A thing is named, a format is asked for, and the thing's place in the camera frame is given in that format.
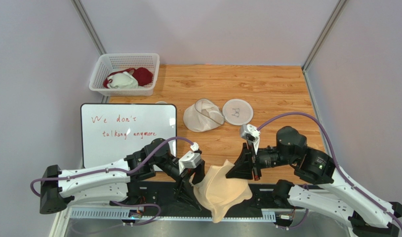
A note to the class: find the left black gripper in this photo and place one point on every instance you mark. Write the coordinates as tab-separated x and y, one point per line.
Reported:
183	191

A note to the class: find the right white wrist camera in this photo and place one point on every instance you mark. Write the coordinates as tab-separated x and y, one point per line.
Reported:
250	133

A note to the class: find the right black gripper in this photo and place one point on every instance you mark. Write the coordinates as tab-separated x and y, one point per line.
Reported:
254	163

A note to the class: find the beige bra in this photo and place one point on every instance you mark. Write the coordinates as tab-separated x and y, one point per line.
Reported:
218	194

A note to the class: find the white plastic basket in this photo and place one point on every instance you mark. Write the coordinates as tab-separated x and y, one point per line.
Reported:
113	62

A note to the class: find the aluminium frame rail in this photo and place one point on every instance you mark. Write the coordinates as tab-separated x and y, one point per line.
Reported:
313	224

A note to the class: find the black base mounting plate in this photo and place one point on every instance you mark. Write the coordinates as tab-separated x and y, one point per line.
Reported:
259	208

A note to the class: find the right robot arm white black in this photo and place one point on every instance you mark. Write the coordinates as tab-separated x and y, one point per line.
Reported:
360	210

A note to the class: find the white bra in basket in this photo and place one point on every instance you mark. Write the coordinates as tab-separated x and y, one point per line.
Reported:
122	80

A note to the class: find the whiteboard with red writing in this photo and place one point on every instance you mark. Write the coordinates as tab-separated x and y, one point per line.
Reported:
113	131

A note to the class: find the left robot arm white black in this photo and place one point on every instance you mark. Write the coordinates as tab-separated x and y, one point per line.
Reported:
115	182

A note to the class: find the round white bag lid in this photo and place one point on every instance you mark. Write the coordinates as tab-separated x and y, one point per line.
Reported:
237	112

